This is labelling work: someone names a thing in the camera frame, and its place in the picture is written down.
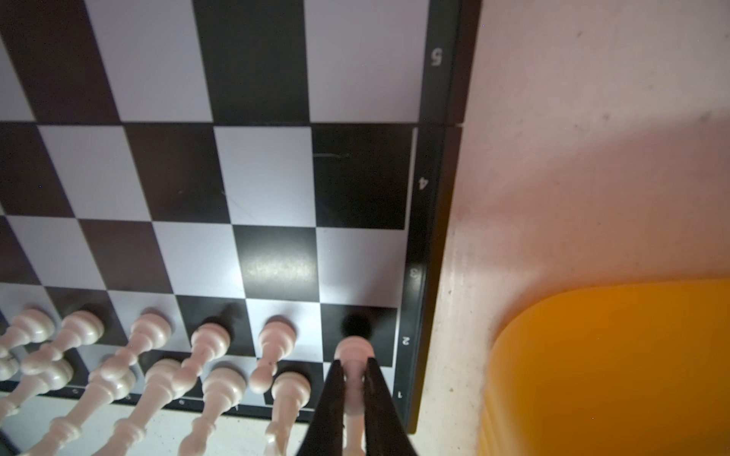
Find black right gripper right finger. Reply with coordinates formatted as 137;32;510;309
363;357;417;456

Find yellow plastic tray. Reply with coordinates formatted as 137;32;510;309
478;279;729;455

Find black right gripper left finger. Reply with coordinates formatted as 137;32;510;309
297;360;345;456

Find white pawn in tray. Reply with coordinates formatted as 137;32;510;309
335;336;375;455

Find black white chess board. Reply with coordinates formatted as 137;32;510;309
1;1;481;429

